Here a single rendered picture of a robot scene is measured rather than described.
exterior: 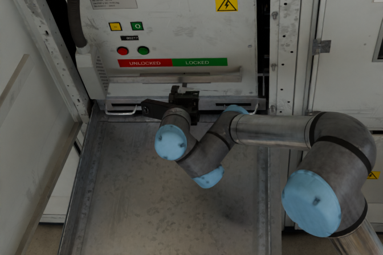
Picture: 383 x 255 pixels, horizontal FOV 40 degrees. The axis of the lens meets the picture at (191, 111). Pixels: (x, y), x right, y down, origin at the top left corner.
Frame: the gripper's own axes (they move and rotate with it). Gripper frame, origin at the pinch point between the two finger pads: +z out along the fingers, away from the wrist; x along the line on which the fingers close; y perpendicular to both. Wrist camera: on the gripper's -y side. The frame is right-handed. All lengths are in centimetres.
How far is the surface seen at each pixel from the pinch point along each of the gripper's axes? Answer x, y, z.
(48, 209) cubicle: -72, -66, 42
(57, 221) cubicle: -82, -65, 48
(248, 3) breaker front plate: 27.6, 20.5, -9.9
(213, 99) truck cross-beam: -6.3, 9.7, 8.6
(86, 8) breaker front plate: 27.0, -21.5, -8.6
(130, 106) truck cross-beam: -9.8, -17.5, 11.3
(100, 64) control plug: 11.1, -20.3, -7.1
